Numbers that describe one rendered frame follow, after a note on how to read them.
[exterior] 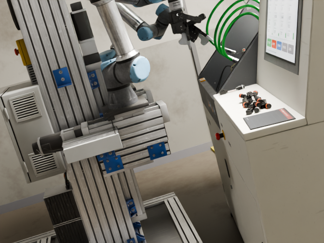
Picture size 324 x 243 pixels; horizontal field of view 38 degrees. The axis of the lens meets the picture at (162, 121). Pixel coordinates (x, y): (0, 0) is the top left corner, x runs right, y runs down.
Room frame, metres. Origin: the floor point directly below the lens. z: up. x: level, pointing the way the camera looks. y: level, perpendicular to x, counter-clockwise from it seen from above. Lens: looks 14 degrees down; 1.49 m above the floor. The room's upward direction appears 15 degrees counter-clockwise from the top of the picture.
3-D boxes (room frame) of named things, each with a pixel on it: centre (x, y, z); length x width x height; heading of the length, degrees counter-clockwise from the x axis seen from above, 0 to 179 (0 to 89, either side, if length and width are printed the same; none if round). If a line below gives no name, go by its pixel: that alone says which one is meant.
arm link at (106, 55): (2.79, 0.21, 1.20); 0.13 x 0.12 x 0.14; 145
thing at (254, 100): (1.85, -0.38, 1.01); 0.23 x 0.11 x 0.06; 179
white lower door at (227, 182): (2.59, -0.28, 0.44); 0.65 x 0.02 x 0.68; 179
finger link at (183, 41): (2.45, -0.22, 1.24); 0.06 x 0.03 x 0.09; 89
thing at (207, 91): (2.58, -0.30, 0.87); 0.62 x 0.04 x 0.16; 179
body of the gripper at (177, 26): (2.47, -0.22, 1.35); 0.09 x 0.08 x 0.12; 89
